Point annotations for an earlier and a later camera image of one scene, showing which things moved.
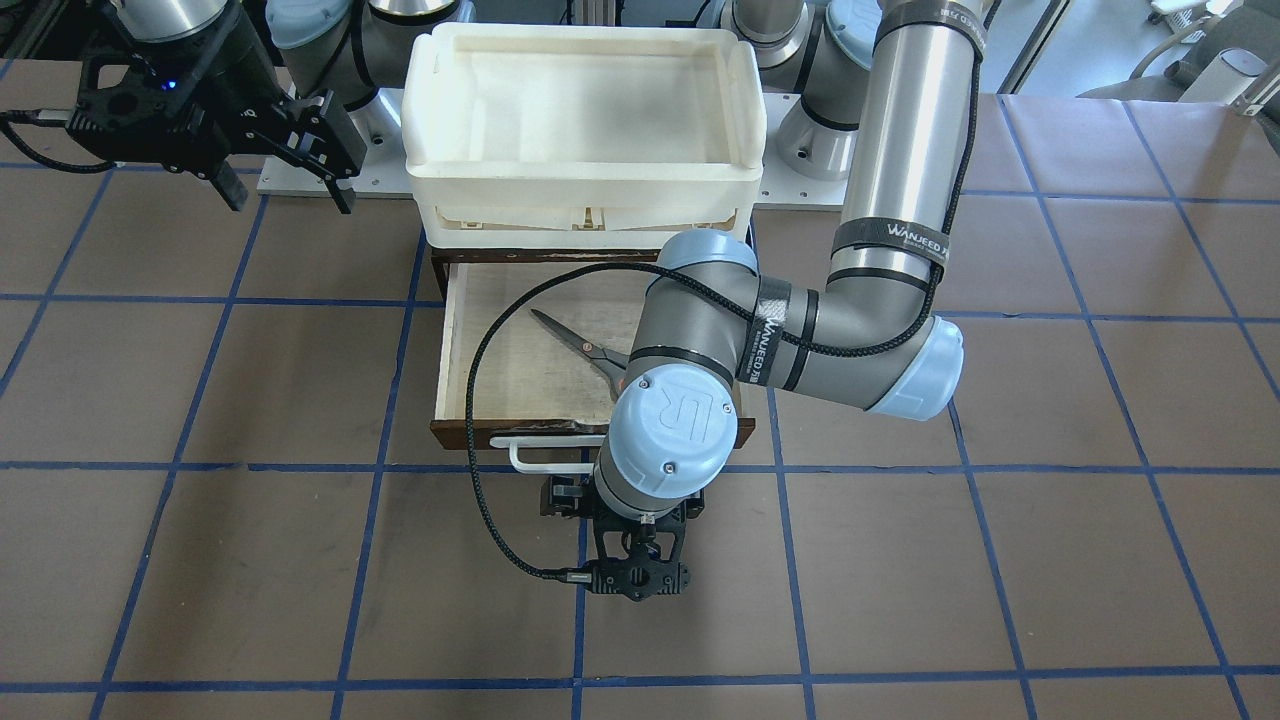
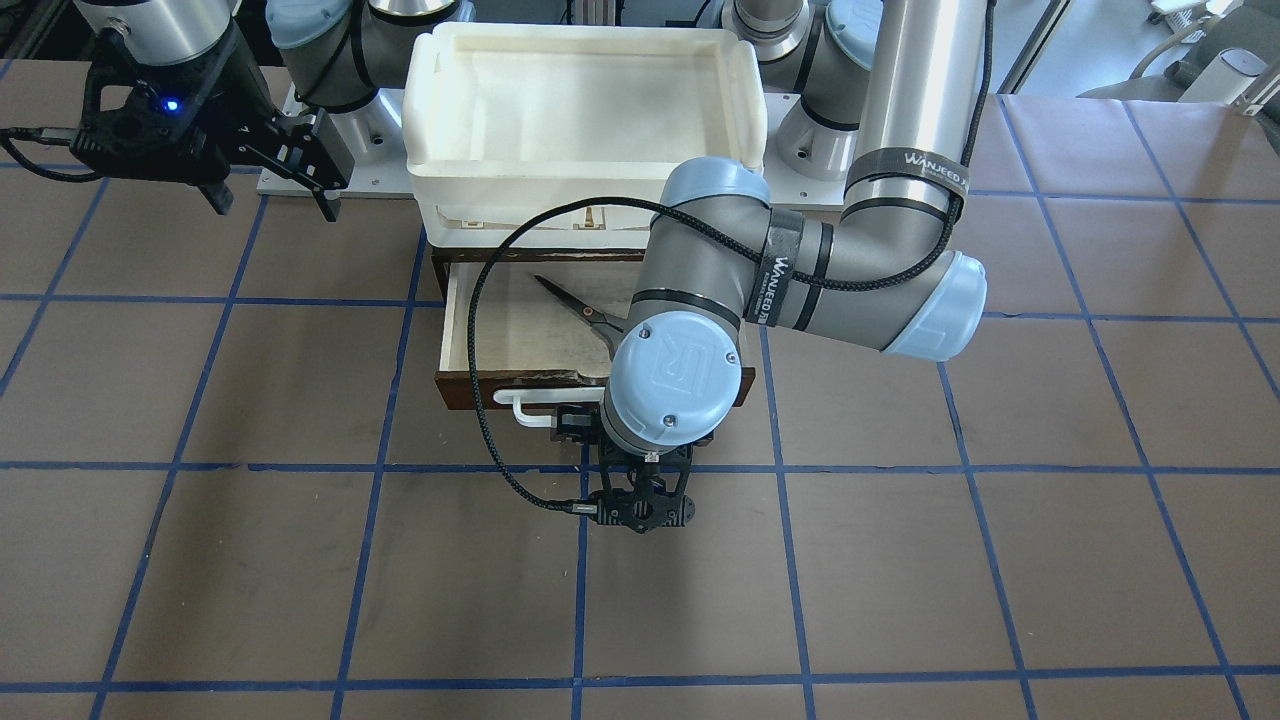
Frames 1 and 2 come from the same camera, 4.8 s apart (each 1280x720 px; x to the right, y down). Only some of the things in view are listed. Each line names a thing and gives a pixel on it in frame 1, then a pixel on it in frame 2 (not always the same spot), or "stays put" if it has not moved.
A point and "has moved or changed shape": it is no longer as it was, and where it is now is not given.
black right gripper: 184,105 stays put
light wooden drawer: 506,380 has moved or changed shape
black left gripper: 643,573 -> 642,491
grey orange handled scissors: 613,364 -> 607,327
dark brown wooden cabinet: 442,257 stays put
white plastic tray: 538,136 stays put
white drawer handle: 514,443 -> 518,396
